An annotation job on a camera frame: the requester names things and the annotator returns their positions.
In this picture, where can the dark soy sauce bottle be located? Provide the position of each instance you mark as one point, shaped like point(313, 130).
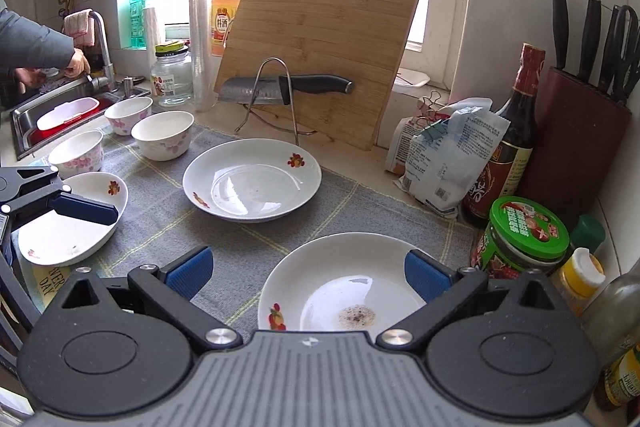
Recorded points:
point(507, 164)

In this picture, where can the floral bowl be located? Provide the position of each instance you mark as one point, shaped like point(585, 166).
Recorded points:
point(124, 115)

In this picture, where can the stained fruit plate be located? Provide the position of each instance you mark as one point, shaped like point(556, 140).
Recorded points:
point(343, 282)

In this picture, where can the short plastic bag roll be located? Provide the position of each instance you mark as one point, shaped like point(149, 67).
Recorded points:
point(154, 28)

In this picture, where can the orange cooking wine jug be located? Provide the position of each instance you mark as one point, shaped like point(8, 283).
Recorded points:
point(222, 12)

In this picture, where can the white plastic powder bag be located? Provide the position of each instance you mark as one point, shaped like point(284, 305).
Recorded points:
point(446, 157)

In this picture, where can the black handled kitchen knife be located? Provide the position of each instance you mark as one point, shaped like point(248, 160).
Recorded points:
point(276, 90)

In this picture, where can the clear glass oil bottle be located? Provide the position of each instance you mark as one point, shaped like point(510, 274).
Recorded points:
point(611, 322)

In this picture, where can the green dish soap bottle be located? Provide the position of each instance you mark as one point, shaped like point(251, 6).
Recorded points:
point(136, 8)

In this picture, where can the glass jar with lid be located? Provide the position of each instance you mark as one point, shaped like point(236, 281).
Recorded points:
point(171, 74)

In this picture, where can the dark vinegar bottle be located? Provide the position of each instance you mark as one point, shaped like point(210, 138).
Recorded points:
point(619, 382)

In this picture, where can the clipped red white bag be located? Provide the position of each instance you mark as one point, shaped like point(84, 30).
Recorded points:
point(429, 112)

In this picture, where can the green cap small bottle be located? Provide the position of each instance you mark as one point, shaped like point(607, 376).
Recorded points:
point(588, 233)

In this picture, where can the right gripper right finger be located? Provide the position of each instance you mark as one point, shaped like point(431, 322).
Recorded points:
point(445, 293)

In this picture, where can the yellow cap spice jar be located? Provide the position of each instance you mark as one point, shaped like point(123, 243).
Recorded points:
point(578, 279)

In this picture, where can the tall plastic wrap roll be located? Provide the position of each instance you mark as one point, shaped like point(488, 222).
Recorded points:
point(204, 65)

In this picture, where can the metal wire board stand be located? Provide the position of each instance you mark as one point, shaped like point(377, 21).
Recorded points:
point(249, 107)

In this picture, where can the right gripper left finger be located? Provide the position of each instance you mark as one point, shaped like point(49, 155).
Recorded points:
point(166, 293)

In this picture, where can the steel sink faucet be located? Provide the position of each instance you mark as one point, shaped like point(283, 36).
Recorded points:
point(108, 81)

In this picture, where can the steel kitchen sink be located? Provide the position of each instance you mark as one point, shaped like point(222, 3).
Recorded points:
point(23, 117)

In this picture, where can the white bowl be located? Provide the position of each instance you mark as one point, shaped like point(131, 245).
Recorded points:
point(78, 154)
point(164, 136)

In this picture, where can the pink checked dish cloth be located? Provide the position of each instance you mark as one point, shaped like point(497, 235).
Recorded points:
point(80, 27)

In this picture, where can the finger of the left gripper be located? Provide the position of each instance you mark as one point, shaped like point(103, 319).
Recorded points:
point(80, 206)

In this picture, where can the bamboo cutting board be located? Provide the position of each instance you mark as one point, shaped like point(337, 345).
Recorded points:
point(360, 40)

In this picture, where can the person at sink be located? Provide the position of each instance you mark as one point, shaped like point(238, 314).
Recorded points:
point(30, 43)

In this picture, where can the large fruit plate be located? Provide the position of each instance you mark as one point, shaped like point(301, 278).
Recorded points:
point(56, 241)

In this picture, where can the white colander basket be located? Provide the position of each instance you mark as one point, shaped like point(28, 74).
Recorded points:
point(66, 113)

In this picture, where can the dark red knife block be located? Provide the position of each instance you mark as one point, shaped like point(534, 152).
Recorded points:
point(583, 117)

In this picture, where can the green lid sauce jar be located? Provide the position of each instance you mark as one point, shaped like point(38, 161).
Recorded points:
point(520, 235)

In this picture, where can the red wash basin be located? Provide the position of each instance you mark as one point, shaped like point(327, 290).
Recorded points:
point(38, 136)

